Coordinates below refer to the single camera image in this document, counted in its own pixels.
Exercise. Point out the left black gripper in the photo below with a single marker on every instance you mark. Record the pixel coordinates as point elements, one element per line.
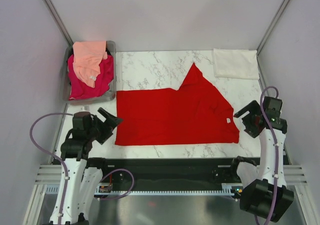
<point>111,123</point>

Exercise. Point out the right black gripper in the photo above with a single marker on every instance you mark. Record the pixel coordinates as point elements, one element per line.
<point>253,107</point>

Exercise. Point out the red t shirt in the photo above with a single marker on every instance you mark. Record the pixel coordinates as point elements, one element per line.
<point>196,113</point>

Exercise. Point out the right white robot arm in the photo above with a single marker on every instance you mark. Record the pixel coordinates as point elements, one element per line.
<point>264,192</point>

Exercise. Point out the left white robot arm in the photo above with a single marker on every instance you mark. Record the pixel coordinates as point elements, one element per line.
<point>80,176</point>

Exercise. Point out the magenta t shirt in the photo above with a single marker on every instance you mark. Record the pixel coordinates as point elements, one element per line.
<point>81,91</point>

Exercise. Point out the folded white t shirt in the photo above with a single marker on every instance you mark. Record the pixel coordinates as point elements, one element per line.
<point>235,64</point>

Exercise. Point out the peach t shirt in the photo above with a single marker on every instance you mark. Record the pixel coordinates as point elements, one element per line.
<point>87,58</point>

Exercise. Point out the grey plastic bin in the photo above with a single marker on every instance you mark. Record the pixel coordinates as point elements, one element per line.
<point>65,86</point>

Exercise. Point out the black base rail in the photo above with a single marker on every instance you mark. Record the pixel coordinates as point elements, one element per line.
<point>167,173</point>

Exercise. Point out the white slotted cable duct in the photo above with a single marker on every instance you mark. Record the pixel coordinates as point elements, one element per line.
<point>225,190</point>

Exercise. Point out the left aluminium frame post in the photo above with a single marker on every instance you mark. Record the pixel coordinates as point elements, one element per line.
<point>56,17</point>

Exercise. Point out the aluminium frame post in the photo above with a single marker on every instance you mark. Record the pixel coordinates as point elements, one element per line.
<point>56,17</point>
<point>276,18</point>

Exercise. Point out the right aluminium frame post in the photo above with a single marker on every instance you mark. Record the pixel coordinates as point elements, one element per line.
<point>276,18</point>

